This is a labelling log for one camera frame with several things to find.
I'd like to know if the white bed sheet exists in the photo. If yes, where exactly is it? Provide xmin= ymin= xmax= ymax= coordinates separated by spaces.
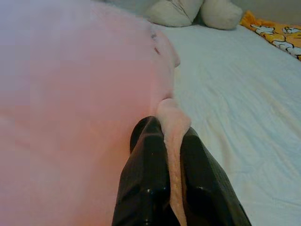
xmin=150 ymin=22 xmax=301 ymax=226

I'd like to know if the cream plush toy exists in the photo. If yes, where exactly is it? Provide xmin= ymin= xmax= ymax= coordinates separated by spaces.
xmin=144 ymin=0 xmax=243 ymax=31

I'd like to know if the pink pillow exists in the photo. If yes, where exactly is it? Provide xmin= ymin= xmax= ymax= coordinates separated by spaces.
xmin=0 ymin=0 xmax=192 ymax=226

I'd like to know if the yellow cartoon print blanket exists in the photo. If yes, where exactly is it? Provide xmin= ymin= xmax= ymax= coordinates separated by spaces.
xmin=239 ymin=9 xmax=301 ymax=62

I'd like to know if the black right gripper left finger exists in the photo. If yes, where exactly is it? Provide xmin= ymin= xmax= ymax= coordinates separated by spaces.
xmin=111 ymin=115 xmax=179 ymax=226

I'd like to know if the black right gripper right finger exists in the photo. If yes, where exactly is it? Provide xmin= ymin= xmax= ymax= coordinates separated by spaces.
xmin=180 ymin=127 xmax=252 ymax=226

